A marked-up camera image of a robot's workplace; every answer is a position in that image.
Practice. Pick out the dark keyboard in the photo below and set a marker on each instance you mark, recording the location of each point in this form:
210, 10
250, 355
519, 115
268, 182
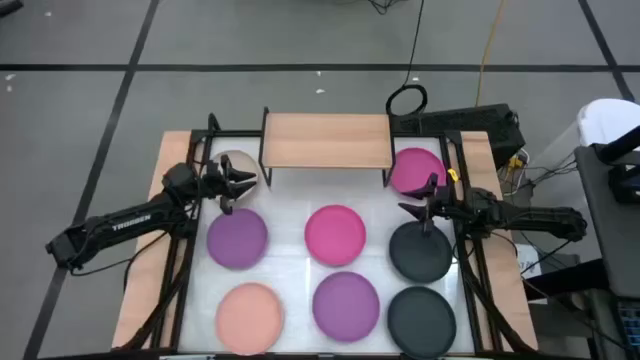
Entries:
631, 325

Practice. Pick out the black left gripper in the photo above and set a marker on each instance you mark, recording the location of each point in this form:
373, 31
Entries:
215, 182

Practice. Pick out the beige round plate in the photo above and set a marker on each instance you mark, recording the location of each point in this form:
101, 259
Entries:
246, 160

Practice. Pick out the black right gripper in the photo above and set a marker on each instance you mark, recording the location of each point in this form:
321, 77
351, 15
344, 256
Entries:
447, 202

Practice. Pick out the dark grey round plate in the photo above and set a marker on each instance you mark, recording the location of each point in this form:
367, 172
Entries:
421, 322
420, 257

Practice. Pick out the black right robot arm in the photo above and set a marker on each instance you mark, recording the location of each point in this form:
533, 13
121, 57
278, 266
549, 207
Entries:
530, 217

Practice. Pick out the wooden shelf with black legs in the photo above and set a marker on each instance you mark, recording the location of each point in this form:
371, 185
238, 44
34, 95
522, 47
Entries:
325, 140

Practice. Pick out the pink round plate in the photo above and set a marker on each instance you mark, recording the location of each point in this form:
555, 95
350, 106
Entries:
335, 235

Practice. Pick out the black computer case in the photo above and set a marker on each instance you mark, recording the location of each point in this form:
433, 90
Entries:
470, 122

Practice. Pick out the black corner object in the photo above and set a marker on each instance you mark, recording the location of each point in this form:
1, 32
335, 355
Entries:
10, 6

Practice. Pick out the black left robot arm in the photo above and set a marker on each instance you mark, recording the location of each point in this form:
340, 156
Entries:
125, 222

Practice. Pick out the yellow tag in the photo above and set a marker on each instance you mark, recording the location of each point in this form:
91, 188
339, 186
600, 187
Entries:
453, 175

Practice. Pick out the black device on desk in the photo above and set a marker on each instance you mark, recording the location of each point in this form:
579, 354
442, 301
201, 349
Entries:
625, 185

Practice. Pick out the yellow plug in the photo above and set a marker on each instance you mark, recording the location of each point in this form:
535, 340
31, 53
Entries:
515, 161

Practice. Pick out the purple round plate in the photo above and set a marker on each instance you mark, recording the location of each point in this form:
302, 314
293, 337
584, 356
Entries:
345, 307
237, 240

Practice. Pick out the peach round plate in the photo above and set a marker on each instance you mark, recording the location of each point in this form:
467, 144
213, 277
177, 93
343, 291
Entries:
250, 320

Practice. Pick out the white rounded object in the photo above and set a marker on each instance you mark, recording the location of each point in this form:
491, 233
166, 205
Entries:
607, 120

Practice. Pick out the black metal table frame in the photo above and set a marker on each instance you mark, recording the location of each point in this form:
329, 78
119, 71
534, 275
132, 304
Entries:
235, 134

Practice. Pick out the magenta round plate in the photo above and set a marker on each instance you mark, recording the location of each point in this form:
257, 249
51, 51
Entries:
412, 167

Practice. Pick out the white paper sheet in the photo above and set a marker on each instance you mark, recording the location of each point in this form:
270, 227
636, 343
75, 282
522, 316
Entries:
529, 262

